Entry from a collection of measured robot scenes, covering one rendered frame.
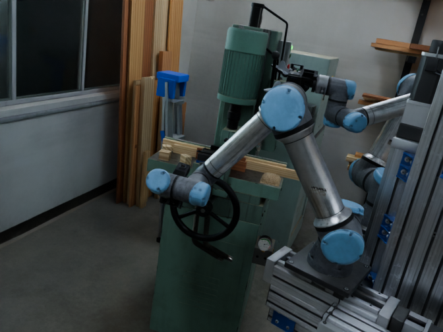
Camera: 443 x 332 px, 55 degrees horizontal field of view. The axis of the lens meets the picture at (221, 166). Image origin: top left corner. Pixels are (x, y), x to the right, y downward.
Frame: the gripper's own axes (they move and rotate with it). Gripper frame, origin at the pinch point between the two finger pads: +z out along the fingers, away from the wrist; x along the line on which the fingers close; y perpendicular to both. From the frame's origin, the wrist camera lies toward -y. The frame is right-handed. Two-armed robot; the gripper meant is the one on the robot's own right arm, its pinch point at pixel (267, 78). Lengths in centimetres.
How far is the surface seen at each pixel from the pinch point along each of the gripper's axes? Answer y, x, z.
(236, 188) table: -32.0, 35.6, 3.0
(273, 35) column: -2.8, -30.8, 3.1
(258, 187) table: -30.1, 34.1, -5.8
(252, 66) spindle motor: 1.9, -3.6, 7.0
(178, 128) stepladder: -99, -39, 62
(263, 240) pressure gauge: -42, 52, -13
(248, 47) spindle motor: 8.9, -6.4, 9.9
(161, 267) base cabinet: -71, 65, 32
